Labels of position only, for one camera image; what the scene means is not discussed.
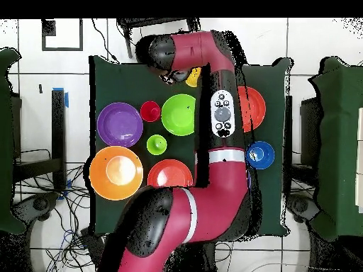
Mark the green plastic bowl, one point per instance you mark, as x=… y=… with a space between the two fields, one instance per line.
x=178 y=114

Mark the yellow plastic cup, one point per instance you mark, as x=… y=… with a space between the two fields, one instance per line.
x=193 y=79

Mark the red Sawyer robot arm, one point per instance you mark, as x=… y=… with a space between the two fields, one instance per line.
x=215 y=198

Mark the green plastic cup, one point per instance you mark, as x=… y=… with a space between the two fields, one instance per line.
x=156 y=144

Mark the orange-red plastic bowl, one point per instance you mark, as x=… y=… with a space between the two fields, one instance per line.
x=170 y=175
x=255 y=109

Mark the red plastic cup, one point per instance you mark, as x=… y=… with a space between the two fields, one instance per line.
x=150 y=111

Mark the large orange plastic bowl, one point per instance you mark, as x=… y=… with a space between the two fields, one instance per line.
x=113 y=172

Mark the small blue plastic bowl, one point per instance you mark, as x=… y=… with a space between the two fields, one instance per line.
x=261 y=155

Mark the dark green tablecloth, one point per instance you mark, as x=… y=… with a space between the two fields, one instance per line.
x=127 y=82

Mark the blue tape strip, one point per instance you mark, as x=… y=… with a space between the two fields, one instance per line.
x=67 y=100

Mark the black power adapter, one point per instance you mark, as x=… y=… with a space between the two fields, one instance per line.
x=93 y=246

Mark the small black floor marker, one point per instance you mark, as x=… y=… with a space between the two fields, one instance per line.
x=40 y=88

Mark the neighbouring green table cloth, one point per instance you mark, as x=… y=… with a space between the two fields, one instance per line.
x=5 y=141
x=337 y=141

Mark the white box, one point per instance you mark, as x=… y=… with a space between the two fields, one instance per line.
x=360 y=158

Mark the black camera stand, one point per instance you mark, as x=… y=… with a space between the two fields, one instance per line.
x=128 y=46

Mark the black metal frame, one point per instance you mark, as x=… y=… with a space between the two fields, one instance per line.
x=58 y=127
x=310 y=130

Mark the black square floor frame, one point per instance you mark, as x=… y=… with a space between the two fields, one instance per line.
x=48 y=28

